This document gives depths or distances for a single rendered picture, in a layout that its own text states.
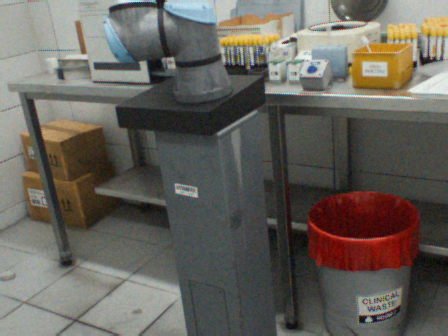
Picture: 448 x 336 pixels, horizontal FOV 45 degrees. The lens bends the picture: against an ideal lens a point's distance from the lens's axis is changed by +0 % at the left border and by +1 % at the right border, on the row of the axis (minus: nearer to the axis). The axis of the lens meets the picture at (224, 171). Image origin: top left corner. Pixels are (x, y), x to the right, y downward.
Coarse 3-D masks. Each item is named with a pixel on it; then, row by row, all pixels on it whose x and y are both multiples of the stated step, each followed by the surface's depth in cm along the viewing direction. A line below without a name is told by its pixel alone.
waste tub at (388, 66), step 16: (384, 48) 157; (400, 48) 155; (352, 64) 151; (368, 64) 149; (384, 64) 146; (400, 64) 145; (352, 80) 153; (368, 80) 150; (384, 80) 148; (400, 80) 147
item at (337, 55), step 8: (312, 48) 163; (320, 48) 162; (328, 48) 161; (336, 48) 160; (344, 48) 159; (312, 56) 163; (320, 56) 162; (328, 56) 161; (336, 56) 160; (344, 56) 159; (336, 64) 161; (344, 64) 160; (336, 72) 162; (344, 72) 161; (336, 80) 162; (344, 80) 161
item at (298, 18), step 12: (240, 0) 228; (252, 0) 225; (264, 0) 222; (276, 0) 218; (288, 0) 215; (300, 0) 212; (240, 12) 229; (252, 12) 226; (264, 12) 223; (276, 12) 220; (288, 12) 216; (300, 12) 213; (300, 24) 215
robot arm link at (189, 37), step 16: (176, 0) 131; (192, 0) 131; (160, 16) 127; (176, 16) 125; (192, 16) 125; (208, 16) 127; (160, 32) 126; (176, 32) 126; (192, 32) 126; (208, 32) 128; (176, 48) 129; (192, 48) 128; (208, 48) 129
